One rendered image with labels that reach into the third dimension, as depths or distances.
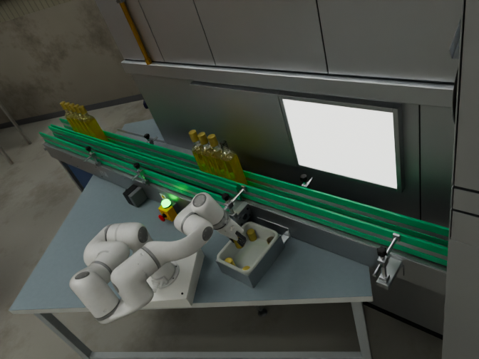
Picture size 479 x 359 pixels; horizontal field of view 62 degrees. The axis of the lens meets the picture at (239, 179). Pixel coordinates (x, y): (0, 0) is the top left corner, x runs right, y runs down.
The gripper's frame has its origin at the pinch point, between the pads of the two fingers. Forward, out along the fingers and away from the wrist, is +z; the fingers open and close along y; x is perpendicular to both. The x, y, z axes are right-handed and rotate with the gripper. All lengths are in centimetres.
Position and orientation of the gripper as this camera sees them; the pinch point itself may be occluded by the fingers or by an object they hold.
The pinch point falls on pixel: (237, 238)
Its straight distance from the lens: 151.6
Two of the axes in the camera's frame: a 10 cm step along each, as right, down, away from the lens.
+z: 4.3, 5.5, 7.1
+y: -7.4, -2.4, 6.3
